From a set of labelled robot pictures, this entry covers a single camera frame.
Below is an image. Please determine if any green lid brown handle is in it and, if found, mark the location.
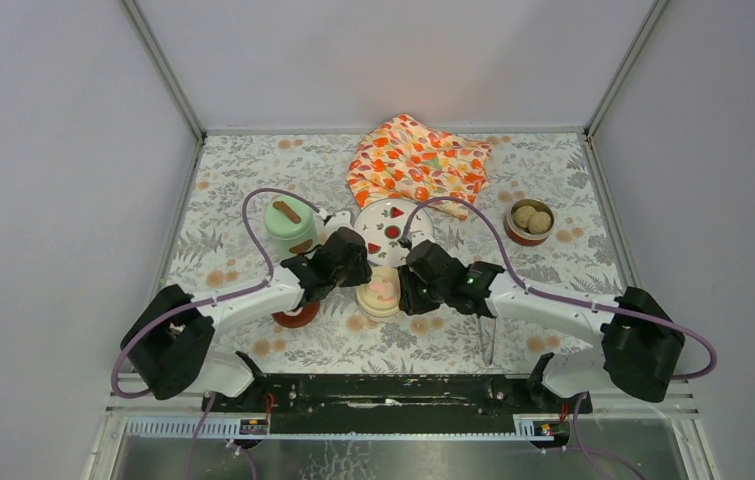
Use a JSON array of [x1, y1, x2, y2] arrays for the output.
[[263, 195, 314, 240]]

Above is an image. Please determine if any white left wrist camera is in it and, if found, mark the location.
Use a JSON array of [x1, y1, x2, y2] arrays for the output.
[[324, 210, 354, 239]]

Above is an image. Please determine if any white plate blue rim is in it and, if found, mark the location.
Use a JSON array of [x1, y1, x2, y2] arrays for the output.
[[353, 199, 416, 268]]

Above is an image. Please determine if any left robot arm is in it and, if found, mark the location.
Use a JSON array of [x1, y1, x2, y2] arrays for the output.
[[113, 227, 372, 411]]

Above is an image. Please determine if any floral orange cloth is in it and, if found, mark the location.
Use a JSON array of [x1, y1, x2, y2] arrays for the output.
[[346, 114, 492, 208]]

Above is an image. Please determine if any green container cup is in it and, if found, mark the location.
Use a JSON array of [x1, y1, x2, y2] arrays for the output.
[[273, 228, 320, 260]]

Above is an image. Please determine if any red brown round lid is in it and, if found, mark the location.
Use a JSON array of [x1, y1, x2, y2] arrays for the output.
[[272, 302, 320, 329]]

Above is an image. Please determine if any cream lid pink handle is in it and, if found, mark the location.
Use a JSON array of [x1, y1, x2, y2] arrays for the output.
[[355, 266, 401, 322]]

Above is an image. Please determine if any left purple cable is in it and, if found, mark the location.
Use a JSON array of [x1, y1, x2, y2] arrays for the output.
[[109, 188, 332, 401]]

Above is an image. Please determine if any floral tablecloth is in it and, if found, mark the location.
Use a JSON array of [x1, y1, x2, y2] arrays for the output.
[[166, 132, 625, 374]]

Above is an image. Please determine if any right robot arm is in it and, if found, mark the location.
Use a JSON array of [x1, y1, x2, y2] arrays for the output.
[[398, 240, 685, 412]]

